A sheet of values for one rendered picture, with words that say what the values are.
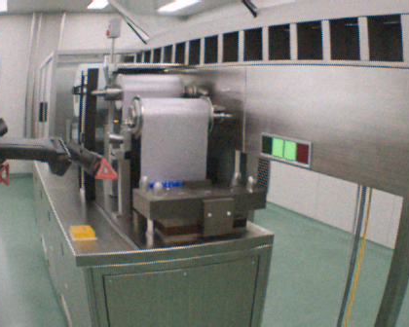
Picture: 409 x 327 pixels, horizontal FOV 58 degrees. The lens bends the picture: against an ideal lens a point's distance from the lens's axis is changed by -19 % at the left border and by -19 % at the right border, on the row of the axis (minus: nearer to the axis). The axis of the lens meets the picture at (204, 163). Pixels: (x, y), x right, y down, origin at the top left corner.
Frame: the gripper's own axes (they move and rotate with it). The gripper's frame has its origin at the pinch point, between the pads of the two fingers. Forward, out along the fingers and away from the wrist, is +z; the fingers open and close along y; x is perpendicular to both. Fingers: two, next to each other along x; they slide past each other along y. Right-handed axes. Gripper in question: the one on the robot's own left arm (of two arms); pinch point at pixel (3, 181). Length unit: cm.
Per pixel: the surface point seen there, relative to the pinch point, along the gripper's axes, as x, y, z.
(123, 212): -28.4, -26.7, 28.7
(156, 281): -7, -55, 32
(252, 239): -37, -72, 36
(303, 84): -57, -87, -9
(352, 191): -275, -42, 208
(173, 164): -45, -42, 18
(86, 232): -4.9, -35.5, 15.6
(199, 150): -54, -46, 17
